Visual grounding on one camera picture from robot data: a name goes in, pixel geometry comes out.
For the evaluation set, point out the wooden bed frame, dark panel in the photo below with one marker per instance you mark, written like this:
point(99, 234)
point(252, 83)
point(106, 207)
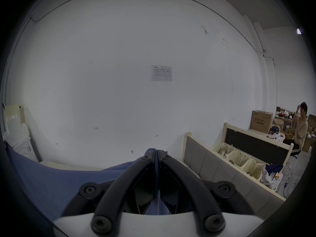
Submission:
point(254, 142)

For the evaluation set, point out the cream foam packing pieces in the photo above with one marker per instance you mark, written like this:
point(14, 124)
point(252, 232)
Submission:
point(16, 129)

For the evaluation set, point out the cream woven basket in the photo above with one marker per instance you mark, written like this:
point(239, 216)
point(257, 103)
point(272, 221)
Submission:
point(238, 158)
point(253, 168)
point(223, 150)

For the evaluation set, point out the white paper sheet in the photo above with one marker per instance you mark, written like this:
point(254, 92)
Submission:
point(161, 73)

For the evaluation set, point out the dark blue shirt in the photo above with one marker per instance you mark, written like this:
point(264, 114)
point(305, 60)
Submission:
point(49, 181)

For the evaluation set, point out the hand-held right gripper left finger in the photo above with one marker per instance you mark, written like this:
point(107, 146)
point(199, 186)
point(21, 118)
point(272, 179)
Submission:
point(116, 196)

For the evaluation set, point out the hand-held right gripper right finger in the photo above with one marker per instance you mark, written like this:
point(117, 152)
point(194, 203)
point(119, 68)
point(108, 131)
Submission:
point(195, 194)

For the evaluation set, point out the white plastic bag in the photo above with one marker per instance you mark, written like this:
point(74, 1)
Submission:
point(269, 180)

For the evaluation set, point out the brown carton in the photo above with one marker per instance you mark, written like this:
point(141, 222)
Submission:
point(261, 121)

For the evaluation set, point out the bed with white sheet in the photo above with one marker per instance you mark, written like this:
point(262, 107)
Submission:
point(69, 166)

